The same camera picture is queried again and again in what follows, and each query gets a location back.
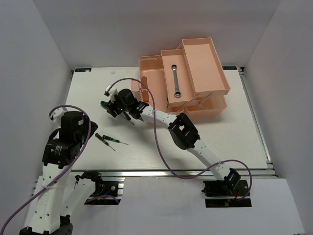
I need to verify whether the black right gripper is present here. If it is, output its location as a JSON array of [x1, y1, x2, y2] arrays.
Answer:
[[105, 94, 131, 118]]

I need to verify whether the green-black precision screwdriver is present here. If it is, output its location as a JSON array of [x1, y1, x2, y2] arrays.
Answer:
[[95, 133, 115, 151], [102, 135, 128, 145]]

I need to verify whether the silver ratchet wrench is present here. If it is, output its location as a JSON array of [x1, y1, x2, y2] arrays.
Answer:
[[171, 64, 181, 98]]

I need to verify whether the pink plastic toolbox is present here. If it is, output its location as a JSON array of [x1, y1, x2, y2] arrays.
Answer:
[[131, 37, 230, 119]]

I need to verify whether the large green-handled screwdriver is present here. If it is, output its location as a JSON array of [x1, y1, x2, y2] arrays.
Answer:
[[100, 101, 134, 125]]

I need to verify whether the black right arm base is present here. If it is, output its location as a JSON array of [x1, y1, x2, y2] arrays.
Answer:
[[201, 180, 252, 208]]

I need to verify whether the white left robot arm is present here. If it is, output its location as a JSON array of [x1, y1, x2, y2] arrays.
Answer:
[[20, 108, 103, 235]]

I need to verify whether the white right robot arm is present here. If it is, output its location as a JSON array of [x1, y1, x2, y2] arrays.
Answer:
[[104, 86, 241, 195]]

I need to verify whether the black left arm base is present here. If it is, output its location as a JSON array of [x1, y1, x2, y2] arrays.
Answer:
[[75, 171, 121, 205]]

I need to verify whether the blue label sticker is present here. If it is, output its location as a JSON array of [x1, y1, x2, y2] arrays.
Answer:
[[74, 68, 91, 72]]

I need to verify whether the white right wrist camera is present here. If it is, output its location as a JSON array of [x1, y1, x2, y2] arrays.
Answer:
[[104, 85, 118, 103]]

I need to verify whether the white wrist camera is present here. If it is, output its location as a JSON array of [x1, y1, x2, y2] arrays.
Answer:
[[50, 108, 65, 123], [104, 85, 118, 103]]

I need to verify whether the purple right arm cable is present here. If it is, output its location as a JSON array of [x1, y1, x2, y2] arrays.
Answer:
[[109, 77, 253, 202]]

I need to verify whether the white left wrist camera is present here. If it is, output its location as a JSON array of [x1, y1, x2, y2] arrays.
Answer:
[[50, 108, 65, 123]]

